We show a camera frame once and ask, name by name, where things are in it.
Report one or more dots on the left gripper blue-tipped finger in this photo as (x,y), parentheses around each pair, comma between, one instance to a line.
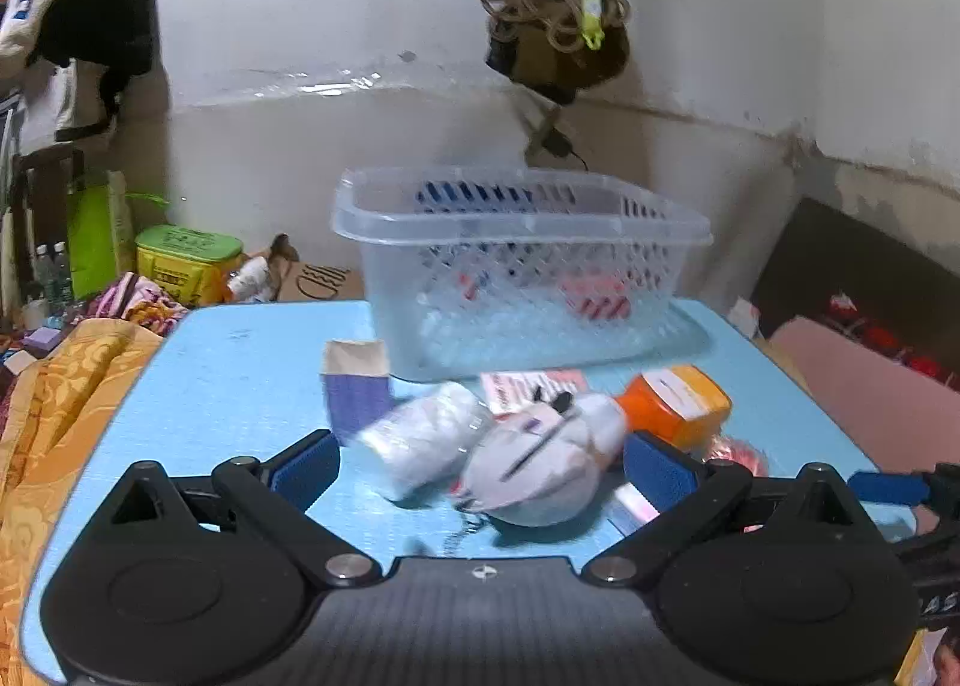
(891,489)

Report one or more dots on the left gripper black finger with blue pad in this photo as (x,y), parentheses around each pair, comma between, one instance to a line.
(201,579)
(770,580)

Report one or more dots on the pink white tissue pack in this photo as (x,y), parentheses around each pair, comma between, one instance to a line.
(657,475)

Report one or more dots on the white bandage roll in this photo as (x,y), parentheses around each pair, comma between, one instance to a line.
(420,443)

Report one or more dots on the purple white small box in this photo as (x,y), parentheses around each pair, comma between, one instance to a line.
(357,386)

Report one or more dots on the pink thank you card box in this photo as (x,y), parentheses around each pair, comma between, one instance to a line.
(507,392)

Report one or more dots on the red cigarette box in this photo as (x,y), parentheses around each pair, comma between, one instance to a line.
(597,298)

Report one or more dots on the pink bed sheet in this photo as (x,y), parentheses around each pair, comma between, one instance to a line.
(903,420)

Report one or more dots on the dark wooden headboard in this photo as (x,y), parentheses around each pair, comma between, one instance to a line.
(837,271)

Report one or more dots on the orange patterned blanket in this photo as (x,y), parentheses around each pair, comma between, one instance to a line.
(56,413)

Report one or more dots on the floral pink cloth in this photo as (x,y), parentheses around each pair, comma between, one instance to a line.
(138,300)

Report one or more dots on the white tube bottle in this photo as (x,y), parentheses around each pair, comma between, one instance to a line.
(253,282)

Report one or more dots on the plastic water bottle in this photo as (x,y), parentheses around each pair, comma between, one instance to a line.
(61,282)

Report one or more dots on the yellow green tin box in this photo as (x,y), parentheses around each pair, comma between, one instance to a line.
(190,265)

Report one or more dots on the cardboard box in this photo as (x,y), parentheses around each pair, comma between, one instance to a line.
(308,282)

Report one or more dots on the green paper bag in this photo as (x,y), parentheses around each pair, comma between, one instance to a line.
(99,233)

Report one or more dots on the clear plastic basket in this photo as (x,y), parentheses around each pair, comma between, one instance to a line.
(462,266)

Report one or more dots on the black hanging garment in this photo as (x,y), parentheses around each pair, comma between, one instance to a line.
(96,47)

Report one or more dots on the dark brown hanging bag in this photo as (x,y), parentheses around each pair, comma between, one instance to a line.
(540,44)

